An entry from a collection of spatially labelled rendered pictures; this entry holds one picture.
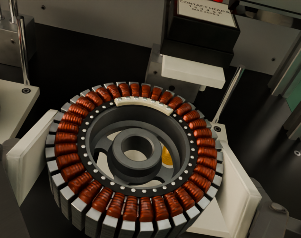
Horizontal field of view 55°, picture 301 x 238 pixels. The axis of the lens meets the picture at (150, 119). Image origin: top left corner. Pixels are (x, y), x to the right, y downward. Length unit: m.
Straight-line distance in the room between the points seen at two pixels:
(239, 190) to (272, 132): 0.28
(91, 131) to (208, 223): 0.16
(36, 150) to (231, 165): 0.11
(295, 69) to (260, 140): 0.14
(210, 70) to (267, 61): 0.28
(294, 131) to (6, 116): 0.36
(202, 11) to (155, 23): 0.21
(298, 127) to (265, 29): 0.18
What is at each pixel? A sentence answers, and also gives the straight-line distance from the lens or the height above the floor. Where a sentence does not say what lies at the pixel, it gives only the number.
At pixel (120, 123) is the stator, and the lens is 0.21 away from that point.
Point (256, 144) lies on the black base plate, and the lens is 0.41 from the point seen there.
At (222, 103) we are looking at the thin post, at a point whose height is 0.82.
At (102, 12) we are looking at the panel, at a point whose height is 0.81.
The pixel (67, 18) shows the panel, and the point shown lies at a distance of 0.52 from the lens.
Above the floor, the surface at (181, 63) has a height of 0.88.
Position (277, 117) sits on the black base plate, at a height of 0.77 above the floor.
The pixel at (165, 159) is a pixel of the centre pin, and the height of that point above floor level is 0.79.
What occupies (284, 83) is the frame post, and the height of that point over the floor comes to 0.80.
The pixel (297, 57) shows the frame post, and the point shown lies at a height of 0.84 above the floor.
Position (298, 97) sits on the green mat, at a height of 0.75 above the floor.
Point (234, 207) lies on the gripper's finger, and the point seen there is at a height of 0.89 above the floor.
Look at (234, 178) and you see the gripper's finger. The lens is 0.17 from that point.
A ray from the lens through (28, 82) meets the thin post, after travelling 0.38.
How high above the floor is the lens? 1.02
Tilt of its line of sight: 43 degrees down
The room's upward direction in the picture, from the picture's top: 16 degrees clockwise
